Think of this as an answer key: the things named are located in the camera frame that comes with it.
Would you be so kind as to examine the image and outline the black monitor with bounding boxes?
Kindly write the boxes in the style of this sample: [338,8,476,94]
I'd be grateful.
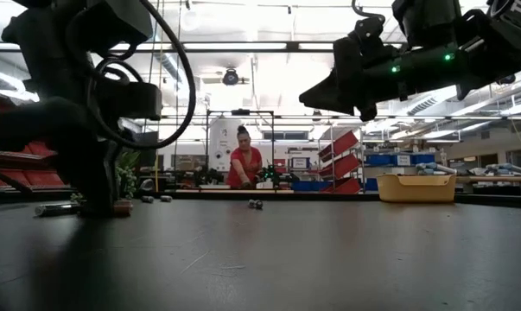
[130,130,160,170]

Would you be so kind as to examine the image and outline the black metal frame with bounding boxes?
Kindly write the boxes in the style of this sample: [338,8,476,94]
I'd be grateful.
[205,109,276,191]

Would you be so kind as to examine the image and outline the blue storage bins row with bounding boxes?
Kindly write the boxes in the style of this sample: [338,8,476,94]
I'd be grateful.
[363,153,436,168]

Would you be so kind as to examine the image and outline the black right camera cable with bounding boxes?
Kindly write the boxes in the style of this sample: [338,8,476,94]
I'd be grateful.
[350,0,387,21]

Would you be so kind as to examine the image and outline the round black ceiling fixture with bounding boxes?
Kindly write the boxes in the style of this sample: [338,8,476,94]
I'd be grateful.
[221,67,240,87]

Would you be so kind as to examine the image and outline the blue grey foam roll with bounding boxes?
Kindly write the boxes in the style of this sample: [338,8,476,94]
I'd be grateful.
[415,162,459,176]
[484,162,521,177]

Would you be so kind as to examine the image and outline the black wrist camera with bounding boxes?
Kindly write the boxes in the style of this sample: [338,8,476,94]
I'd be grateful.
[332,16,399,66]
[96,81,164,123]

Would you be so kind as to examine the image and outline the person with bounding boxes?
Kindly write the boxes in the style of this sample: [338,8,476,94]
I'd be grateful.
[226,124,264,190]

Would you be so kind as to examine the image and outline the yellow plastic bin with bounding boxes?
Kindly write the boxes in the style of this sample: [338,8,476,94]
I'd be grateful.
[376,173,458,203]

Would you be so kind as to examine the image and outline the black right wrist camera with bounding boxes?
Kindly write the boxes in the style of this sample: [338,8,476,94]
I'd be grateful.
[332,16,399,66]

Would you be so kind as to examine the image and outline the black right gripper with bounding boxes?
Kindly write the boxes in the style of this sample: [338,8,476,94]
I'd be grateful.
[298,48,429,123]

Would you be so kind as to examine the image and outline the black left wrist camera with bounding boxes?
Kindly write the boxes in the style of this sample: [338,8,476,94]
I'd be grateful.
[96,81,164,123]

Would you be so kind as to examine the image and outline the black overhead frame bar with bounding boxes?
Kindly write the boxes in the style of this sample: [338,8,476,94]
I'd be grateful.
[108,41,521,54]

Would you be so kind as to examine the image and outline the wooden workbench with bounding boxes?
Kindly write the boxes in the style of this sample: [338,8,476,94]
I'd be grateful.
[456,175,521,196]

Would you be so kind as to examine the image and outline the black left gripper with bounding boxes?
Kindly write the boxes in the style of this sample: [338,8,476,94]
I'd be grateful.
[0,50,124,218]

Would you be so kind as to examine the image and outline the artificial potted succulent plant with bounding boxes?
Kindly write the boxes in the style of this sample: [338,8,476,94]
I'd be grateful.
[69,149,141,205]

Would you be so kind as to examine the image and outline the white cylindrical tank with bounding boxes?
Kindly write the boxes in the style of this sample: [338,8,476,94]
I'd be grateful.
[208,118,243,173]

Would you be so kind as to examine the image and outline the red bin shelving rack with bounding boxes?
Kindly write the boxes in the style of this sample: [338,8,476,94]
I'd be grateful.
[318,129,363,194]
[0,94,71,192]

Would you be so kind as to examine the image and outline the small framed sign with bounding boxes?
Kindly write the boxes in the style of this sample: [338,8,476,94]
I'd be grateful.
[290,156,312,171]

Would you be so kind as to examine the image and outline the blue crate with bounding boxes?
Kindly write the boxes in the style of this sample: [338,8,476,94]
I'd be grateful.
[290,179,335,194]

